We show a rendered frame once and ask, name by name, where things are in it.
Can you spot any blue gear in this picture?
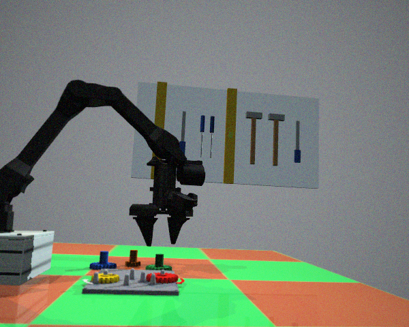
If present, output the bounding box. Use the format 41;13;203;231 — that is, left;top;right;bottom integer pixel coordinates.
89;251;117;270

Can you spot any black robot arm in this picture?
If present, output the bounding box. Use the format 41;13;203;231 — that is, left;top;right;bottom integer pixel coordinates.
0;80;205;233

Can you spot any orange gear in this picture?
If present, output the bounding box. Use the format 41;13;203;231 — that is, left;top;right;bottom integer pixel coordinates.
125;250;140;266

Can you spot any green gear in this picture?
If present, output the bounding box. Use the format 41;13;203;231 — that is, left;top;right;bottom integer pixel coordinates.
145;253;172;271

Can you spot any red gear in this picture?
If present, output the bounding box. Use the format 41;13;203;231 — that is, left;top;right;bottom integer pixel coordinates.
146;273;179;283

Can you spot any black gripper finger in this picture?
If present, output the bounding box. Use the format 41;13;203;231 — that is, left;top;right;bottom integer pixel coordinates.
167;217;190;245
133;217;158;247

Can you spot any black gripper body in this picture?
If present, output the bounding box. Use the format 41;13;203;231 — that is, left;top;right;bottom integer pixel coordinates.
129;183;193;218

